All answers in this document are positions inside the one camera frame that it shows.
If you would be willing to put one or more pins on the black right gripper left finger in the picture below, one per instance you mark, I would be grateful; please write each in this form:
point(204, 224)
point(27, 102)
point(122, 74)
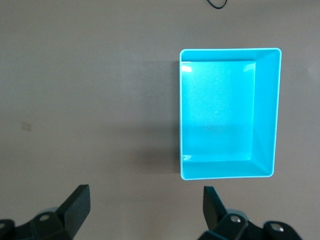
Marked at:
point(75, 207)

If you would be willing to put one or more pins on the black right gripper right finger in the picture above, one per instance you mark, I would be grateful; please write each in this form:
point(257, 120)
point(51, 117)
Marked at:
point(212, 210)

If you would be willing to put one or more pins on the blue plastic open box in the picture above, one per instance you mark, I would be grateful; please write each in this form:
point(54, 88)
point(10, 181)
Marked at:
point(217, 112)

